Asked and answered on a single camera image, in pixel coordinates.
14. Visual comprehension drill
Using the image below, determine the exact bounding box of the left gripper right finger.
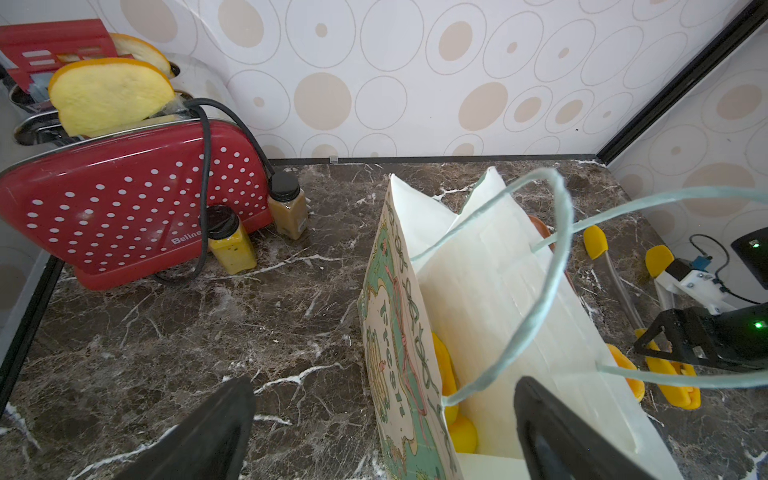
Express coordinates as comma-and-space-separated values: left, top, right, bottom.
514, 376, 651, 479

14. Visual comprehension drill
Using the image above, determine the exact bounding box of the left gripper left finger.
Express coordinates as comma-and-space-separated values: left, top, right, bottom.
116, 377, 256, 479

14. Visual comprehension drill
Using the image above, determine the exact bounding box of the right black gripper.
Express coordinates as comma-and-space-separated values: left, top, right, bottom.
633, 303, 767, 370

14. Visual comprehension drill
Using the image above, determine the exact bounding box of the round bread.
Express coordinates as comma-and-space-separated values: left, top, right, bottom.
607, 344, 646, 402

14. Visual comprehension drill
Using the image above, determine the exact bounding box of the paper bag green white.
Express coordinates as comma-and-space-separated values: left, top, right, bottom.
356, 166, 768, 480

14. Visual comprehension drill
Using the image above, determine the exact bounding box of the yellow sauce bottle black cap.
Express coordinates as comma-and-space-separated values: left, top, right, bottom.
207, 205, 257, 275

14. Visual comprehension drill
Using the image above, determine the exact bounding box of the brown cutting board tray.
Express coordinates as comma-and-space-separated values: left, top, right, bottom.
528, 215, 574, 289

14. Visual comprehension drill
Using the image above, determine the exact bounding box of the brown sauce bottle black cap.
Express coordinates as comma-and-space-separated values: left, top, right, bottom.
268, 171, 308, 240

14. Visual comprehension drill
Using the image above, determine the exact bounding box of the toast slice in toaster front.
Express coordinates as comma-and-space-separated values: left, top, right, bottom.
48, 58, 176, 136

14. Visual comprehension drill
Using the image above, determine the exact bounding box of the toast slice in toaster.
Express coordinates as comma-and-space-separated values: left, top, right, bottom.
48, 58, 176, 136
110, 33, 175, 78

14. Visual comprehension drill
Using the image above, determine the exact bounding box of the toast slice in toaster back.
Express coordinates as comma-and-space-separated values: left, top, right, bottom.
110, 33, 175, 78

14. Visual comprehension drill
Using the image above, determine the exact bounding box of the red box behind toaster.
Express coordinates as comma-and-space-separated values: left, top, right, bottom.
1, 19, 118, 89

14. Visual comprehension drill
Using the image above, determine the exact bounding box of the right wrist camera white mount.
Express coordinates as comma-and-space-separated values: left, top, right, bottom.
653, 226, 768, 316

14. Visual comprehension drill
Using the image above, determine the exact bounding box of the black toaster power cord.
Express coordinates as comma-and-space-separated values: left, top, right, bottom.
152, 97, 276, 283

